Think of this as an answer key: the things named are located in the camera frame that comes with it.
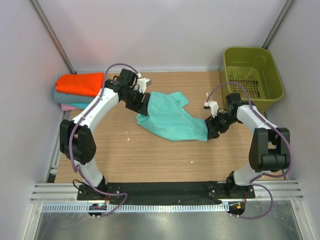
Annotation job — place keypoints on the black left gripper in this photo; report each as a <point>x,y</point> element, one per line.
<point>142,105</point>

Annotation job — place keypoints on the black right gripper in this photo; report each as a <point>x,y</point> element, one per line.
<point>213,128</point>

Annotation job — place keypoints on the teal t shirt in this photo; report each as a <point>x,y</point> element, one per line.
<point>167,118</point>

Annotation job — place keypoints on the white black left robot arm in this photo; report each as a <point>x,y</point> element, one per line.
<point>76,140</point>

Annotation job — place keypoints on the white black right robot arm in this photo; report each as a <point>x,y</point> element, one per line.
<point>269,150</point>

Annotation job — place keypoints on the orange folded t shirt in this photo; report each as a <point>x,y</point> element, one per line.
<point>85,84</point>

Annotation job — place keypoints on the green plastic basket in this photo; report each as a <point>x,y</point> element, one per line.
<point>254,69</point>

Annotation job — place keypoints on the pink folded t shirt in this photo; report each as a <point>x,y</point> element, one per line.
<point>65,107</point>

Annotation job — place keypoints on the grey folded t shirt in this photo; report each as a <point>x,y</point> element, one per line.
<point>65,98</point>

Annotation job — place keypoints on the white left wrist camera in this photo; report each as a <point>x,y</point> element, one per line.
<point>142,83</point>

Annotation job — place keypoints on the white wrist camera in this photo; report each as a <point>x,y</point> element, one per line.
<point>142,83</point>
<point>213,107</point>

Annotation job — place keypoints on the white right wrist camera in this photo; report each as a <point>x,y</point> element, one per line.
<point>213,107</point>

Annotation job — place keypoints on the aluminium frame rail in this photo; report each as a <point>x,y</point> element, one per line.
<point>67,192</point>

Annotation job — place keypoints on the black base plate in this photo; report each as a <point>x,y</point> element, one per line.
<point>179,193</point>

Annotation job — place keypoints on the white slotted cable duct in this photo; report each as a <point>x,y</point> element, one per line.
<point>104,208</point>

